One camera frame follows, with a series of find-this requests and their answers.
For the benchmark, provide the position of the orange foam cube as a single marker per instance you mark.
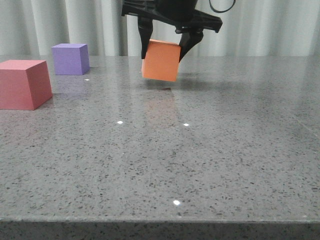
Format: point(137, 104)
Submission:
point(161, 61)

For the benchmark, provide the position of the purple foam cube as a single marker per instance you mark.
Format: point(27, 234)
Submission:
point(71, 59)

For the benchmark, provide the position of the pink foam cube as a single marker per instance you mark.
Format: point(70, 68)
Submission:
point(24, 84)

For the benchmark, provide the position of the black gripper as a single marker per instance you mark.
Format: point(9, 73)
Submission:
point(181, 14)

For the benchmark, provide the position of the white pleated curtain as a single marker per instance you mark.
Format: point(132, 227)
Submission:
point(250, 28)

